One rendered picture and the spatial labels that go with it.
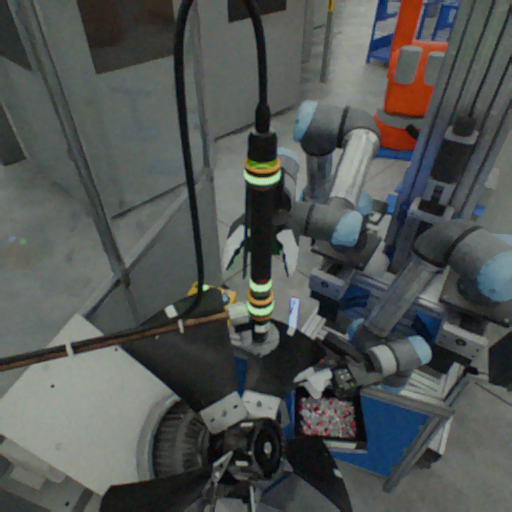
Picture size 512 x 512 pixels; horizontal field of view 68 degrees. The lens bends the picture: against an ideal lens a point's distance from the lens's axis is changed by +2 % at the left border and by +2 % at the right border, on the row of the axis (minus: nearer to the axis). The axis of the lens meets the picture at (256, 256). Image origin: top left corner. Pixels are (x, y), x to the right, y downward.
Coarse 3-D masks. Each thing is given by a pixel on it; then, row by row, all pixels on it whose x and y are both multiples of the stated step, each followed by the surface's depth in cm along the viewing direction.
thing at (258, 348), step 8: (240, 304) 64; (232, 312) 62; (232, 320) 62; (240, 320) 62; (248, 320) 63; (240, 328) 63; (248, 328) 64; (272, 328) 71; (240, 336) 67; (248, 336) 66; (272, 336) 69; (248, 344) 68; (256, 344) 68; (264, 344) 68; (272, 344) 68; (256, 352) 67; (264, 352) 67
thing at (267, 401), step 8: (248, 392) 91; (256, 392) 91; (248, 400) 89; (256, 400) 89; (264, 400) 89; (272, 400) 89; (280, 400) 89; (248, 408) 88; (256, 408) 87; (264, 408) 87; (248, 416) 86; (256, 416) 86; (264, 416) 86; (272, 416) 86
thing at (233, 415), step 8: (224, 400) 80; (232, 400) 80; (240, 400) 81; (208, 408) 80; (216, 408) 80; (224, 408) 81; (232, 408) 81; (240, 408) 81; (208, 416) 80; (216, 416) 81; (232, 416) 81; (240, 416) 81; (208, 424) 80; (216, 424) 81; (224, 424) 81; (216, 432) 81
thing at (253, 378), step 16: (272, 320) 107; (288, 336) 104; (304, 336) 106; (272, 352) 99; (288, 352) 99; (304, 352) 101; (320, 352) 103; (256, 368) 95; (272, 368) 95; (288, 368) 96; (304, 368) 97; (256, 384) 92; (272, 384) 92; (288, 384) 92
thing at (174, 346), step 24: (216, 288) 82; (216, 312) 80; (168, 336) 77; (192, 336) 78; (216, 336) 80; (144, 360) 76; (168, 360) 77; (192, 360) 78; (216, 360) 79; (168, 384) 78; (192, 384) 78; (216, 384) 79; (192, 408) 79
